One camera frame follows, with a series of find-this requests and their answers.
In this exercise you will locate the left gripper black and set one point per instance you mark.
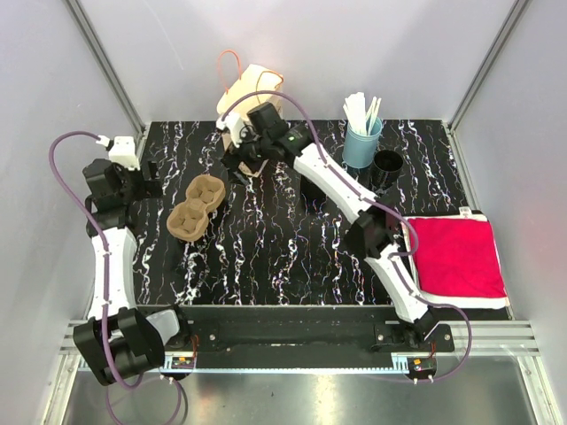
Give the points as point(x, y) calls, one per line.
point(149, 189)

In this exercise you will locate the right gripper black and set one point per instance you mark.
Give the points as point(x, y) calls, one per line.
point(236, 158)

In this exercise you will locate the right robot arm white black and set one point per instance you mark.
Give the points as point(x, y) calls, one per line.
point(370, 236)

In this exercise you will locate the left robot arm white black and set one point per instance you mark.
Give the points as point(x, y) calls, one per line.
point(118, 341)

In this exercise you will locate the cardboard cup carrier left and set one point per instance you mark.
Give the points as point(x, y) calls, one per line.
point(189, 220)

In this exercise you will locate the black ribbed cup with lid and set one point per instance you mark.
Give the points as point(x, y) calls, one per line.
point(313, 197)

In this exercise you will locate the light blue cup holder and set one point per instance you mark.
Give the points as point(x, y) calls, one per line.
point(359, 150)

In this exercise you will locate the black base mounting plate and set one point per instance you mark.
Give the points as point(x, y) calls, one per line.
point(300, 338)

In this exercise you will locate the red folded cloth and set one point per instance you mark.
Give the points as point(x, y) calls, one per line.
point(456, 259)

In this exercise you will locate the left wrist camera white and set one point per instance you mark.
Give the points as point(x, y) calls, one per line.
point(121, 150)

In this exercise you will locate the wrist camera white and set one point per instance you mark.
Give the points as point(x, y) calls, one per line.
point(230, 128)
point(121, 150)

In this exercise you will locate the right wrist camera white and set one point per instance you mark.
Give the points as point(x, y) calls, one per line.
point(230, 128)

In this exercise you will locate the aluminium front rail frame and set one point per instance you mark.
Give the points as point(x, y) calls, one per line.
point(495, 376)

